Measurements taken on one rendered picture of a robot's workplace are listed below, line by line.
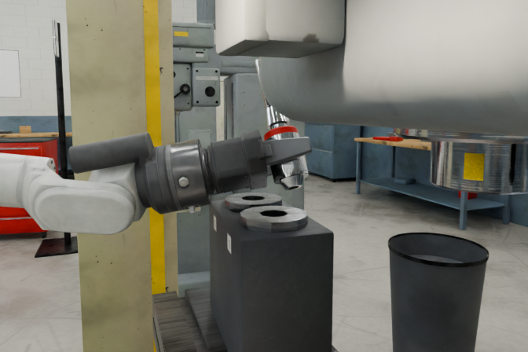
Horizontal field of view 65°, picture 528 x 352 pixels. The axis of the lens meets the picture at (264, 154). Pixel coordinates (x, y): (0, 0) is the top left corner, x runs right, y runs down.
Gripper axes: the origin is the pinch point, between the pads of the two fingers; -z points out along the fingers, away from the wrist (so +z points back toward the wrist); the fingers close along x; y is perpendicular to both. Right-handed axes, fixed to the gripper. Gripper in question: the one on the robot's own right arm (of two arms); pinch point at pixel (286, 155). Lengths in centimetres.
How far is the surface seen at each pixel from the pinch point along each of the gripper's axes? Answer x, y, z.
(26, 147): 336, -156, 209
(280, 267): -1.7, 14.0, 4.0
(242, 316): -0.7, 18.5, 9.5
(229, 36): -39.5, 6.4, 5.9
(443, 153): -34.0, 11.1, -3.2
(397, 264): 158, 21, -61
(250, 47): -39.5, 7.0, 5.3
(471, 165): -34.9, 12.1, -3.8
